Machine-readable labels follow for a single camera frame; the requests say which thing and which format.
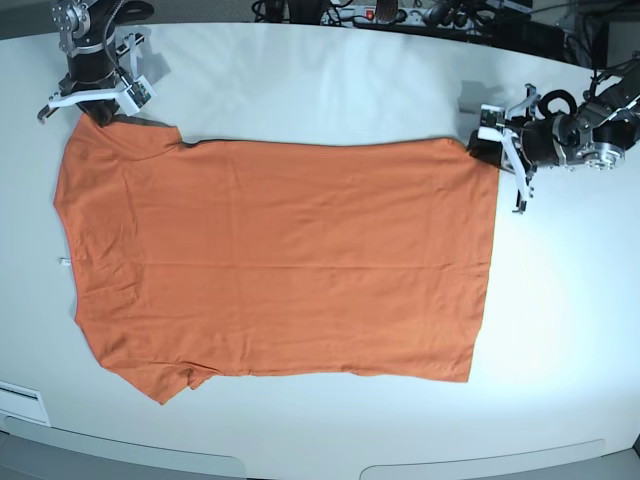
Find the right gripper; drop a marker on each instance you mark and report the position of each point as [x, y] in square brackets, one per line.
[94, 80]

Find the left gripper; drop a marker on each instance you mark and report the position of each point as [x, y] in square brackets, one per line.
[531, 140]

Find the orange T-shirt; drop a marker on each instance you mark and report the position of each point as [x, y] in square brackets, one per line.
[234, 258]

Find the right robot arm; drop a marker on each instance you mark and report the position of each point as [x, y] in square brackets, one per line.
[84, 24]

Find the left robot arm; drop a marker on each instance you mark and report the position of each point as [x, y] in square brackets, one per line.
[605, 125]

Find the black electronics box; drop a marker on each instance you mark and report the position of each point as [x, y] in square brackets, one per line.
[529, 37]

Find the white power strip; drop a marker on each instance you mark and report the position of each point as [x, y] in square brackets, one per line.
[452, 15]

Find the white paper label sheet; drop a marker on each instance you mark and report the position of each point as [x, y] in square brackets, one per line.
[23, 403]

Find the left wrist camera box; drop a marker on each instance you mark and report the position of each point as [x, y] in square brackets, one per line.
[492, 123]

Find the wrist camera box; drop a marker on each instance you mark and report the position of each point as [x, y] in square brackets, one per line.
[492, 123]
[135, 94]

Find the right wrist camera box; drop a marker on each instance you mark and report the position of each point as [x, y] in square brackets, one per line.
[135, 94]

